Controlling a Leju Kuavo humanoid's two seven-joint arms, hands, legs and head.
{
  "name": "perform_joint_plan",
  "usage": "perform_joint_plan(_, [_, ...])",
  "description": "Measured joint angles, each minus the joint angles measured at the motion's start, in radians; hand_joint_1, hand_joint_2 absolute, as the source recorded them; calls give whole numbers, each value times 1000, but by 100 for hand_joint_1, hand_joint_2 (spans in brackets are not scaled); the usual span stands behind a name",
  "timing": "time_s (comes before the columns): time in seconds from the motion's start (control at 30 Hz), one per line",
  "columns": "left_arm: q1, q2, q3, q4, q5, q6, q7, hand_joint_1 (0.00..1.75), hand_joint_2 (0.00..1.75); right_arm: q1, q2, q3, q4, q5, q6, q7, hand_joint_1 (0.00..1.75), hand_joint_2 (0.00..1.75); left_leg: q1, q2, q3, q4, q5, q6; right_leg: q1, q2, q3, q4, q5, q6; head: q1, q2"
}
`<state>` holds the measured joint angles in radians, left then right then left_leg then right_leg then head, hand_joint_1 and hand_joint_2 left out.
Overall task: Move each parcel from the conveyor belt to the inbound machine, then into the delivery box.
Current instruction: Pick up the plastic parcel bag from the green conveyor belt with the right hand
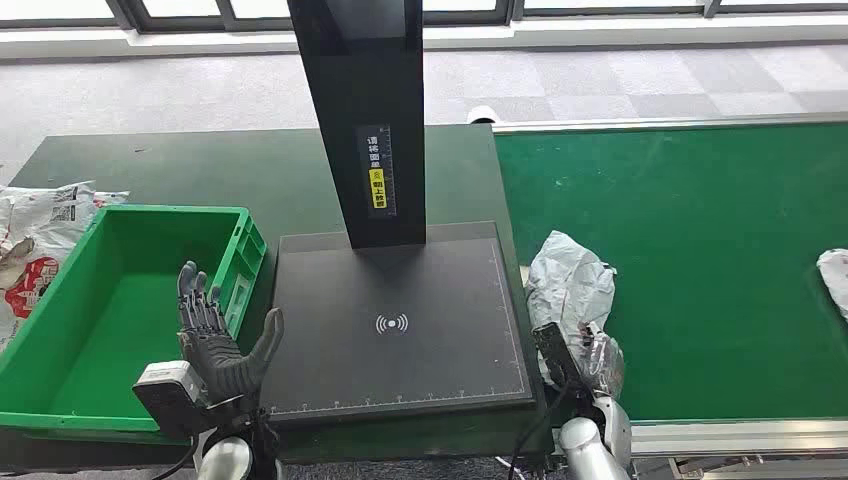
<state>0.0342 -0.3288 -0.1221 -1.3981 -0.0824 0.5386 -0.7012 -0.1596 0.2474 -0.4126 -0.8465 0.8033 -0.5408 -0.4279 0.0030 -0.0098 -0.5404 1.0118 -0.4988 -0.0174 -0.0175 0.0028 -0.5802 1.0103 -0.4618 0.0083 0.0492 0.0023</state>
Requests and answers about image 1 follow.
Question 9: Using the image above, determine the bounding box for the dark window frame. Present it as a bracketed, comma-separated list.
[0, 0, 848, 34]

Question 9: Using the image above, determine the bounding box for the black and yellow label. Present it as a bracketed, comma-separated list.
[356, 124, 397, 219]

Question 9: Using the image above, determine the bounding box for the white poly parcel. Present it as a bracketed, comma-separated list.
[525, 230, 625, 399]

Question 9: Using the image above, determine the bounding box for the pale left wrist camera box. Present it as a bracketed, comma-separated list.
[132, 359, 212, 440]

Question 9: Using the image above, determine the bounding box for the green conveyor belt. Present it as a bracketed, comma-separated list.
[493, 122, 848, 422]

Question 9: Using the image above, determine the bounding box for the black inbound scanner machine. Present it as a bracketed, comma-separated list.
[260, 0, 537, 425]

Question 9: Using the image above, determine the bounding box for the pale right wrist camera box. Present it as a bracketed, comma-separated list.
[531, 321, 586, 391]

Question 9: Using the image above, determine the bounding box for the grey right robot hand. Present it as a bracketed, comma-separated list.
[577, 322, 626, 400]

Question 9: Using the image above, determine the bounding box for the black right camera cable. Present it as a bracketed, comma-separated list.
[506, 382, 572, 480]

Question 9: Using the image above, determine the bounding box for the brown paper parcel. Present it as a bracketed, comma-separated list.
[0, 237, 36, 273]

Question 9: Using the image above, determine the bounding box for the thin white cable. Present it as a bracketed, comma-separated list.
[493, 455, 531, 480]

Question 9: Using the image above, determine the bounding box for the green plastic crate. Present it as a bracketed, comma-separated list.
[0, 203, 268, 444]

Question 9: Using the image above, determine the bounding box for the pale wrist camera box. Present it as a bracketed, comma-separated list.
[531, 321, 586, 391]
[132, 359, 212, 440]

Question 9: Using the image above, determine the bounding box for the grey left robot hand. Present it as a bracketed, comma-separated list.
[175, 260, 286, 407]

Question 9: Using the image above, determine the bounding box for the white round object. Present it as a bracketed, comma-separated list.
[465, 104, 503, 126]

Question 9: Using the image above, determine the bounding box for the black left camera cable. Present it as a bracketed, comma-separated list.
[150, 433, 201, 480]

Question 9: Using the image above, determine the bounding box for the dark green table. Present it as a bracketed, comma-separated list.
[0, 124, 554, 475]

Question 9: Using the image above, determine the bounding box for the black camera cable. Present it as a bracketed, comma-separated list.
[506, 382, 572, 480]
[150, 433, 201, 480]

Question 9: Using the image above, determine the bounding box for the long red-printed grey parcel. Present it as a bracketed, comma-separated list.
[816, 248, 848, 323]

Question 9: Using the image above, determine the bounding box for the white parcel with shipping label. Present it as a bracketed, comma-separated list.
[0, 180, 130, 356]

